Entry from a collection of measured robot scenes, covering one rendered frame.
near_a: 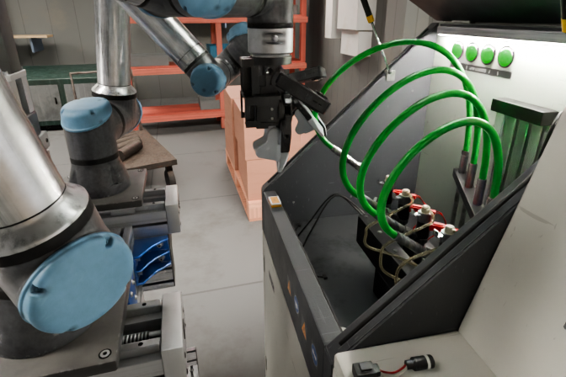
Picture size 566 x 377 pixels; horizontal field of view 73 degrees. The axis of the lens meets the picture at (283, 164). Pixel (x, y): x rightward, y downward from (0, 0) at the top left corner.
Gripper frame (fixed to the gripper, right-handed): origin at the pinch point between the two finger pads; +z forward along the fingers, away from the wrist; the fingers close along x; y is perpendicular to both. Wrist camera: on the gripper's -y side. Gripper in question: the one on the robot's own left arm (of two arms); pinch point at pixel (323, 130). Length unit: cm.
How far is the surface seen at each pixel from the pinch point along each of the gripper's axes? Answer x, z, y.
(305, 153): -19.8, -0.1, 13.5
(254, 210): -162, -4, 115
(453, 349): 33, 44, -2
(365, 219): -3.0, 24.7, 6.0
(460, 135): -24.4, 22.9, -24.9
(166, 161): -171, -83, 160
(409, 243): 24.4, 28.6, -5.3
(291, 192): -20.4, 6.8, 25.4
